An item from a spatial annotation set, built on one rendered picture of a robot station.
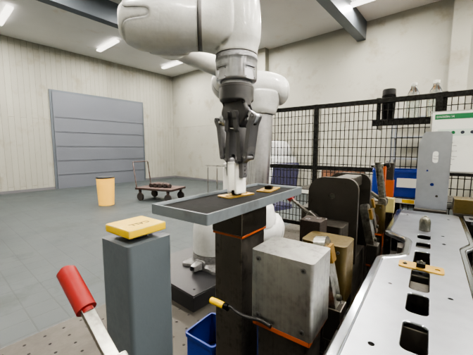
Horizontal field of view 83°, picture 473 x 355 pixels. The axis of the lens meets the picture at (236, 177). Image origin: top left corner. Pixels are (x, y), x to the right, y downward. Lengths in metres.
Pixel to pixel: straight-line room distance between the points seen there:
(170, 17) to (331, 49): 7.70
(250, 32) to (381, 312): 0.56
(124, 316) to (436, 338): 0.43
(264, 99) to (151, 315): 0.89
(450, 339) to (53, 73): 10.37
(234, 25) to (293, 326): 0.53
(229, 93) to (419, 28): 7.29
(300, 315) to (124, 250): 0.26
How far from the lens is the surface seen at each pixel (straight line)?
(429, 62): 7.52
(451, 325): 0.56
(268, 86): 1.14
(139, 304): 0.42
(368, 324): 0.50
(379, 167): 1.17
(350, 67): 7.90
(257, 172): 1.13
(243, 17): 0.60
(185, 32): 0.60
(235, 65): 0.58
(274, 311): 0.45
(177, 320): 1.02
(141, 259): 0.39
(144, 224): 0.40
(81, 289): 0.34
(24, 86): 10.14
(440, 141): 1.44
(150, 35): 0.61
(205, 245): 1.15
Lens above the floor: 1.27
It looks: 6 degrees down
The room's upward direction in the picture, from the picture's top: straight up
